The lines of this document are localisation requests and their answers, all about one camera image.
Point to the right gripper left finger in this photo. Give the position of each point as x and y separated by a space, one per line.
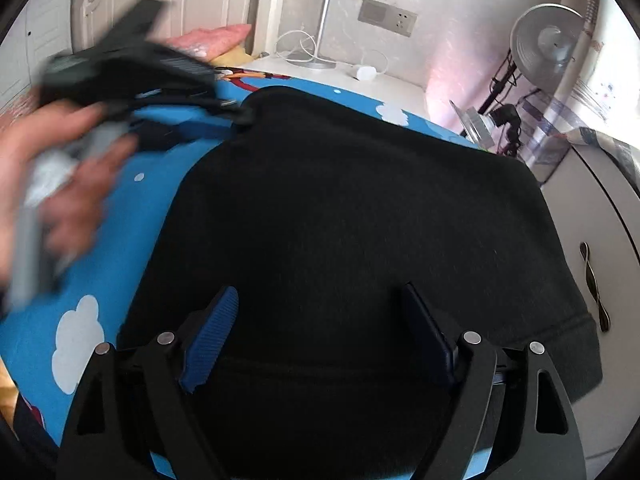
126 410

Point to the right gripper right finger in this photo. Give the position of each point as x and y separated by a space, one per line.
536 435

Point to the black pants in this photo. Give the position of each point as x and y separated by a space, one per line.
318 216

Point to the person left hand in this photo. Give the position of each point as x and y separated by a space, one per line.
74 213

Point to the pink floral quilt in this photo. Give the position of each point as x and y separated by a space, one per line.
200 43

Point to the yellow pillow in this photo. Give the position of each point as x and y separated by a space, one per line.
235 57

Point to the white wardrobe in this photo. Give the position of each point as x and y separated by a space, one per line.
42 29

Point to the white floor lamp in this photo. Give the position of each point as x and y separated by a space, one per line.
308 55

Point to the white charger adapter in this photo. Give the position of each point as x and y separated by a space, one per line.
365 73

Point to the white nightstand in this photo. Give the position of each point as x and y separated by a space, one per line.
384 88

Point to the white drawer cabinet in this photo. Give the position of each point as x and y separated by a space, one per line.
591 201

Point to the blue white patterned curtain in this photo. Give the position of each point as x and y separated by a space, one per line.
597 102

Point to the round grey heater fan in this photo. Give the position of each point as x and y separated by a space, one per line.
542 42

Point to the black cabinet handle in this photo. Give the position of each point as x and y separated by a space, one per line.
604 317

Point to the grey wall socket panel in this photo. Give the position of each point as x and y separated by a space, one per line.
388 17

